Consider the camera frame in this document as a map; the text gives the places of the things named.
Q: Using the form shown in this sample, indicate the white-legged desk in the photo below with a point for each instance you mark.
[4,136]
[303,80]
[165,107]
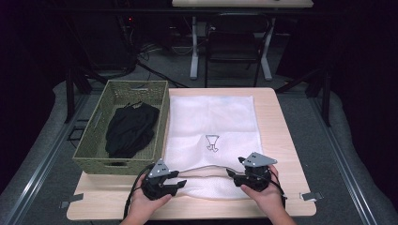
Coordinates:
[194,62]

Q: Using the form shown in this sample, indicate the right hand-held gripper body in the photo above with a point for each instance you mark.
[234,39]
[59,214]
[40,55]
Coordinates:
[258,175]

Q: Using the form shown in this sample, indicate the person's right hand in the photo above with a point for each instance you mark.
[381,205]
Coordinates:
[269,200]

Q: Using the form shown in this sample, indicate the black chair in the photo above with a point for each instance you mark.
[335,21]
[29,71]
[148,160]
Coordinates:
[233,47]

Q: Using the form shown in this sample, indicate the person's left hand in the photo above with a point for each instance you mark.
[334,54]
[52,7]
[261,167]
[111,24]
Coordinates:
[144,206]

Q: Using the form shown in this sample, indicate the black metal floor frame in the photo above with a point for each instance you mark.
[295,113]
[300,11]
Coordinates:
[75,132]

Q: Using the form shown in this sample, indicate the black garment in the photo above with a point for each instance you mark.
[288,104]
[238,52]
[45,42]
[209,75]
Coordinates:
[131,131]

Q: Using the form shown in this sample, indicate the green woven basket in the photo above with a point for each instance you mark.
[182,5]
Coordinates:
[94,146]

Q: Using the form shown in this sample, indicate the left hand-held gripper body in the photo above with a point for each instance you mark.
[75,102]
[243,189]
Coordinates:
[156,187]

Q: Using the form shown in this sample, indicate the white mesh laundry bag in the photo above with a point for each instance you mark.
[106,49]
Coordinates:
[212,118]

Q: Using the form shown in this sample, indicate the grey metal table bracket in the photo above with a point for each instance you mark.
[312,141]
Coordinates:
[310,196]
[72,200]

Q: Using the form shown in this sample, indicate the dark equipment rack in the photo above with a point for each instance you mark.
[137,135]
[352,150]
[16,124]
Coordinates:
[109,37]

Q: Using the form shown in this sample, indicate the aluminium floor rail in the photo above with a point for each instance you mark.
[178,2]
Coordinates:
[344,165]
[37,175]

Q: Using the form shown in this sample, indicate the black metal stand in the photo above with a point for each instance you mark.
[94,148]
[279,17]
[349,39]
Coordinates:
[326,97]
[70,93]

